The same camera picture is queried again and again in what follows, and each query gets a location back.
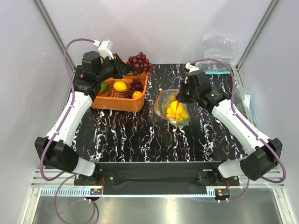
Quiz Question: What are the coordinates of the yellow lemon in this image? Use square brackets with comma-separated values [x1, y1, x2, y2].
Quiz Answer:
[113, 81, 128, 92]

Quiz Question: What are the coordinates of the yellow banana bunch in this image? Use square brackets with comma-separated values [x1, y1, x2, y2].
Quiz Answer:
[166, 109, 189, 123]

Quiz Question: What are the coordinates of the clear plastic bag right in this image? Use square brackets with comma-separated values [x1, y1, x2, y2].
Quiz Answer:
[234, 84, 254, 119]

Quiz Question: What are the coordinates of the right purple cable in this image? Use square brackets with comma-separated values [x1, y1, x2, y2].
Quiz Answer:
[190, 58, 287, 203]

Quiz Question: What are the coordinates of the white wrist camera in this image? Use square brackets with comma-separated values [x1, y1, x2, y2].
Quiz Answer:
[185, 63, 199, 73]
[93, 40, 114, 59]

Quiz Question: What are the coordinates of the yellow pear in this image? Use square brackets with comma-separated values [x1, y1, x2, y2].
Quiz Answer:
[167, 100, 184, 114]

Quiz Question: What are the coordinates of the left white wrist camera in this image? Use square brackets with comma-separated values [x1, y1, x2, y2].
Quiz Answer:
[93, 40, 114, 59]

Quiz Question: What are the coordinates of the dark red grape bunch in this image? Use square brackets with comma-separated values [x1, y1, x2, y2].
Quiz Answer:
[127, 52, 153, 76]

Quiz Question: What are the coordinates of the orange green mango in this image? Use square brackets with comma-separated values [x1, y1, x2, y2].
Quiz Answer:
[99, 82, 109, 94]

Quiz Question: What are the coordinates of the blue zip plastic bag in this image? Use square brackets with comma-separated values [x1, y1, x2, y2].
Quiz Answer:
[195, 35, 238, 72]

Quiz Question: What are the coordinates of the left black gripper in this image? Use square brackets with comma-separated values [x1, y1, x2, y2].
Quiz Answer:
[95, 53, 133, 83]

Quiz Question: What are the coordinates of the orange plastic basket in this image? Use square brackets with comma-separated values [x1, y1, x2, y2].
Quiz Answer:
[91, 72, 148, 112]

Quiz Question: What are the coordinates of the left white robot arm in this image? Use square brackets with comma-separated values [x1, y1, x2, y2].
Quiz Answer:
[35, 51, 133, 185]

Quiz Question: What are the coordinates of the small yellow orange fruit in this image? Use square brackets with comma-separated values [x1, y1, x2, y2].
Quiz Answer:
[132, 91, 142, 99]

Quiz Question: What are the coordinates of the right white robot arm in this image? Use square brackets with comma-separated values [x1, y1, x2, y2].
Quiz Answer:
[177, 69, 283, 185]

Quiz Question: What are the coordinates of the red zip clear bag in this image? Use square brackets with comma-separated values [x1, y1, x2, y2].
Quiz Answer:
[154, 89, 191, 128]

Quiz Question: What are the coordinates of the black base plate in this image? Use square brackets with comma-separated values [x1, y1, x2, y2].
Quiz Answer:
[74, 161, 240, 197]

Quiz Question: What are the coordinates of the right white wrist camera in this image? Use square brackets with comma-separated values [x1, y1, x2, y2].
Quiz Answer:
[185, 63, 199, 73]

